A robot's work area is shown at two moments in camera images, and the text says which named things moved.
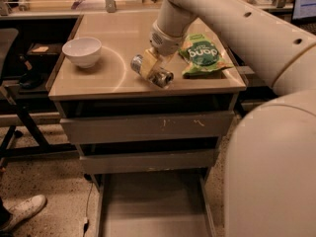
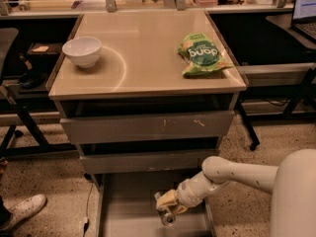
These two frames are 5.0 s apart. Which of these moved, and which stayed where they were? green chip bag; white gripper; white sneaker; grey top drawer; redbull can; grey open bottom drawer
Moved: redbull can; white gripper
Stayed: grey top drawer; white sneaker; grey open bottom drawer; green chip bag
